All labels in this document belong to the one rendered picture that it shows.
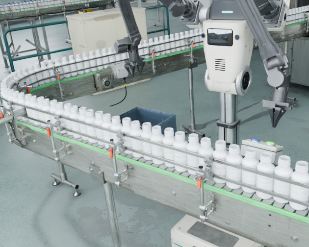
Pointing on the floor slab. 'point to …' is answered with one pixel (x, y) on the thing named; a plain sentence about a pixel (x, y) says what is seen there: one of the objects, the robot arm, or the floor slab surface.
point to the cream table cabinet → (102, 32)
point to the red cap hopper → (25, 40)
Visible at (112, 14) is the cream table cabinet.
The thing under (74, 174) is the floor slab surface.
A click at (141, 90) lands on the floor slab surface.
